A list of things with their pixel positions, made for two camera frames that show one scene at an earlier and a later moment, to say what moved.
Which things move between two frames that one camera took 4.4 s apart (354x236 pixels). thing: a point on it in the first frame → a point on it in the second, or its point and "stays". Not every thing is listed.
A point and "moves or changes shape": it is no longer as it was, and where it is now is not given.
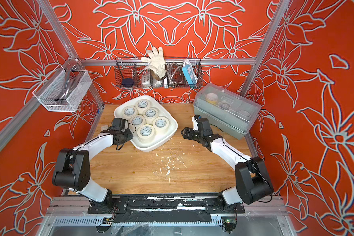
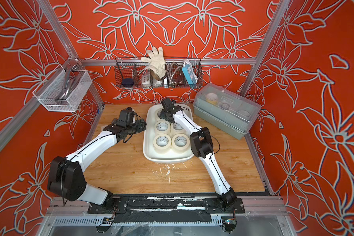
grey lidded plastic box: [226, 112] stays
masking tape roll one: [129, 111] moves or changes shape
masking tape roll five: [146, 133] → [162, 143]
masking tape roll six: [161, 125] → [180, 143]
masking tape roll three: [137, 120] moves or changes shape
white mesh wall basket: [62, 90] stays
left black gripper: [129, 135] stays
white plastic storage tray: [151, 123] → [150, 155]
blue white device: [190, 74] stays
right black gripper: [187, 130] → [162, 115]
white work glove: [157, 65] stays
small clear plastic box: [103, 128] stays
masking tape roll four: [151, 112] → [177, 128]
